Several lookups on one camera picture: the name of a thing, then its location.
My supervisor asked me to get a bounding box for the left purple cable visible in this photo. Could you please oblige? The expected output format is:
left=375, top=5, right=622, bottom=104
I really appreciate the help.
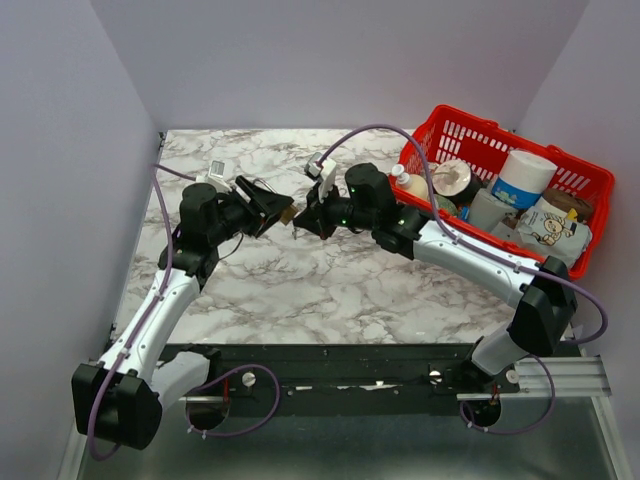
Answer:
left=87, top=163, right=199, bottom=461

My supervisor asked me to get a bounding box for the large brass padlock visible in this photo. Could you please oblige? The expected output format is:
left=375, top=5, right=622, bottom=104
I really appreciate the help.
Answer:
left=253, top=178, right=298, bottom=225

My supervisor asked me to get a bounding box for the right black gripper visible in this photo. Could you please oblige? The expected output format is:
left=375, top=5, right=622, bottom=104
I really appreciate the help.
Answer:
left=292, top=180, right=376, bottom=242

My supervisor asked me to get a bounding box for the purple cable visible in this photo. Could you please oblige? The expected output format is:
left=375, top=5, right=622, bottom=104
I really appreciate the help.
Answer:
left=314, top=124, right=610, bottom=346
left=87, top=163, right=199, bottom=461

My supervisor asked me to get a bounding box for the white round lid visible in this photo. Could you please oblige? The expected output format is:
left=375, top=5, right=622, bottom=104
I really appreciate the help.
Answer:
left=432, top=160, right=482, bottom=204

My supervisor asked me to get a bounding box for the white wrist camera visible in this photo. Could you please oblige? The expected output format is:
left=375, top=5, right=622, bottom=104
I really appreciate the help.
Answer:
left=304, top=152, right=337, bottom=203
left=195, top=160, right=232, bottom=193

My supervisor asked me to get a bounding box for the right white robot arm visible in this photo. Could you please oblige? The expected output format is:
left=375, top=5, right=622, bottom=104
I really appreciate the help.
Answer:
left=294, top=160, right=577, bottom=392

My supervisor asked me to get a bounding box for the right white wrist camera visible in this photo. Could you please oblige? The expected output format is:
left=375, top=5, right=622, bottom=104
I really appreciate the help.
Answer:
left=304, top=152, right=337, bottom=203

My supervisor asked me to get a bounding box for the grey paper cup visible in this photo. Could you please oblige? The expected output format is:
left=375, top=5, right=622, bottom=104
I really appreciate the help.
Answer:
left=467, top=189, right=518, bottom=233

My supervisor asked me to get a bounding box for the brown round container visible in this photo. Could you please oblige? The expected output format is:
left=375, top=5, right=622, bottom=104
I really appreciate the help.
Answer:
left=541, top=188, right=595, bottom=223

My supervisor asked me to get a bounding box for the red plastic basket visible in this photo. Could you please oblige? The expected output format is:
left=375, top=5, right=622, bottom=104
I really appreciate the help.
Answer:
left=413, top=104, right=615, bottom=280

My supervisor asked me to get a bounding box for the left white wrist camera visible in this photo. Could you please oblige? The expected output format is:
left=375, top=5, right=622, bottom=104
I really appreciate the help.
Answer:
left=195, top=160, right=232, bottom=193

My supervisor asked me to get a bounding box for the white printed bag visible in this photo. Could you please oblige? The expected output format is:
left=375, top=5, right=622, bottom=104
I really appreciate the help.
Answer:
left=515, top=206, right=592, bottom=268

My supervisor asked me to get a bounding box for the white lotion bottle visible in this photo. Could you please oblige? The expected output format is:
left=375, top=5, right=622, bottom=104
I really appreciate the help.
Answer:
left=390, top=164, right=429, bottom=201

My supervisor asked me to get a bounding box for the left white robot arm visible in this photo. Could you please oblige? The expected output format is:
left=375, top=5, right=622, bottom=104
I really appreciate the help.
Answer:
left=71, top=176, right=293, bottom=450

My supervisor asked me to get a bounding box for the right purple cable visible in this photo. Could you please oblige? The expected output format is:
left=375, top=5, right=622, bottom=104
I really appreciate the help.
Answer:
left=314, top=124, right=610, bottom=346

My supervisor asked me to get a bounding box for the white toilet paper roll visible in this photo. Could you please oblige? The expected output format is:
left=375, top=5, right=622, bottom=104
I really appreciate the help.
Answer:
left=491, top=149, right=558, bottom=210

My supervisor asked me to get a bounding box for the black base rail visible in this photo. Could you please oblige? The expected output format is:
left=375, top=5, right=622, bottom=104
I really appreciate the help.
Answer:
left=160, top=344, right=585, bottom=426

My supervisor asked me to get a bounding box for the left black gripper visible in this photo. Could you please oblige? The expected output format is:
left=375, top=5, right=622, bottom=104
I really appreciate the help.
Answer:
left=207, top=174, right=293, bottom=246

